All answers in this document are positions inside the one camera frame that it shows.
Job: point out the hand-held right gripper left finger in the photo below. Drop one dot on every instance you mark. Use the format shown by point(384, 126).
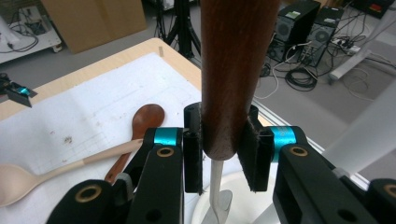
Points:
point(193, 155)

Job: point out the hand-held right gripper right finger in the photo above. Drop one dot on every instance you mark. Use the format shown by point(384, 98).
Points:
point(257, 161)

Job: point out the dark brown wooden spoon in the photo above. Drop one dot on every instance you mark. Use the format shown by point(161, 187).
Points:
point(148, 118)

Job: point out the beige ladle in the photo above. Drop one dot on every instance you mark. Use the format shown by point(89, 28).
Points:
point(15, 183)

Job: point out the white utensil rack with hooks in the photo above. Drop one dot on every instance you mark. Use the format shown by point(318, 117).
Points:
point(367, 130)

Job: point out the white low platform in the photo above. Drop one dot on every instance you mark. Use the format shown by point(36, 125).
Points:
point(34, 46)

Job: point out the white grid mat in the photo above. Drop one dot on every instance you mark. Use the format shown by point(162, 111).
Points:
point(109, 93)

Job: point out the closed cardboard box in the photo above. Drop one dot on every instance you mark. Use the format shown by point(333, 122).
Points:
point(93, 21)

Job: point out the black computer tower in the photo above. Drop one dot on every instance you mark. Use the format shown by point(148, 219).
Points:
point(323, 37)
point(292, 31)

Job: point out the white stand leg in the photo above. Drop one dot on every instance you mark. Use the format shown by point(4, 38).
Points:
point(358, 59)

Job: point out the white power strip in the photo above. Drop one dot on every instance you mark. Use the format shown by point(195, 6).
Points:
point(347, 45)

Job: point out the aluminium table rail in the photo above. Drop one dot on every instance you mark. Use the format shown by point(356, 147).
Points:
point(299, 133)

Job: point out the black metal frame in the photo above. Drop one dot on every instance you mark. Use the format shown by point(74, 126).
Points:
point(183, 31)

